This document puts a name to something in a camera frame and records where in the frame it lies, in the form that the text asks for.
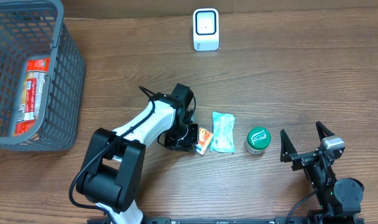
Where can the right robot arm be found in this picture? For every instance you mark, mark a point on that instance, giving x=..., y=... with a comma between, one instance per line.
x=339, y=199

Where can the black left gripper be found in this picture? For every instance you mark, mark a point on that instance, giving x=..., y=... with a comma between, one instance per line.
x=179, y=140

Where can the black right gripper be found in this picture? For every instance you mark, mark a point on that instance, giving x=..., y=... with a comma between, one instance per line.
x=288, y=150

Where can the orange tissue pack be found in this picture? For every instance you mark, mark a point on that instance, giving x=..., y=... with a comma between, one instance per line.
x=204, y=140

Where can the teal wet wipes pack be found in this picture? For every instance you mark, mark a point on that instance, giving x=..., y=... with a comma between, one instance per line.
x=223, y=125

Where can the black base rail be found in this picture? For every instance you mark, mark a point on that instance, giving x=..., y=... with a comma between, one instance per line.
x=276, y=220

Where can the green lid jar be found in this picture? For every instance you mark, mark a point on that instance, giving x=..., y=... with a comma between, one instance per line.
x=258, y=139

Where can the white barcode scanner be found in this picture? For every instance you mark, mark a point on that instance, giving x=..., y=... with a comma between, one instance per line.
x=206, y=29

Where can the red orange snack bag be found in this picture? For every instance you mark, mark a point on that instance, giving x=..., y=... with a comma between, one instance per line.
x=31, y=97

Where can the grey plastic shopping basket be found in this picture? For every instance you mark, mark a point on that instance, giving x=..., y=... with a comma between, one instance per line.
x=32, y=30

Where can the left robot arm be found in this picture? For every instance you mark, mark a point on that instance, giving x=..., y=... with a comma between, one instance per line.
x=110, y=175

